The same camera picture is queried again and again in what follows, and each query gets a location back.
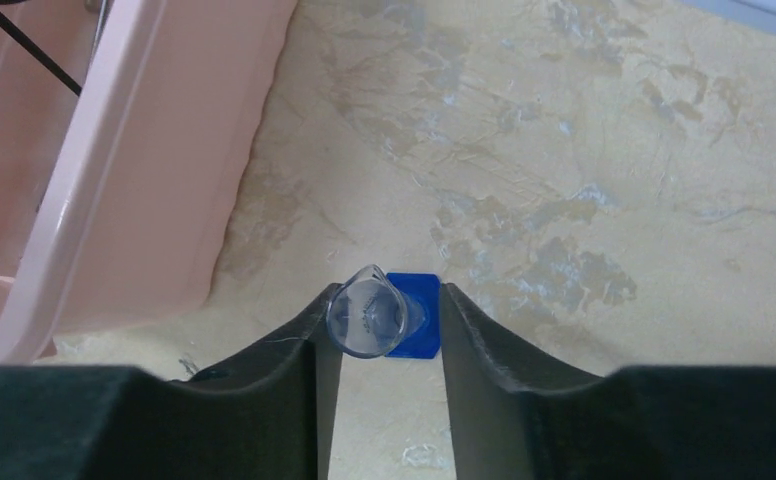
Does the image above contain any pink plastic bin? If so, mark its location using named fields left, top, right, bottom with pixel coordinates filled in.
left=0, top=1, right=295, bottom=364

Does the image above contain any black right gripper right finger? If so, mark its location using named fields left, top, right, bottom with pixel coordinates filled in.
left=439, top=284, right=776, bottom=479

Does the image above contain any black wire tripod ring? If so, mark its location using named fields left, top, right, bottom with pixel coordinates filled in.
left=0, top=0, right=85, bottom=97

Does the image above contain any graduated cylinder blue base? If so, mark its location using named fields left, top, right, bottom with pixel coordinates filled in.
left=326, top=264, right=441, bottom=360

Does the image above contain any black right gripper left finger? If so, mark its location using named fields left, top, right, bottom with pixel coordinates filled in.
left=0, top=285, right=342, bottom=479

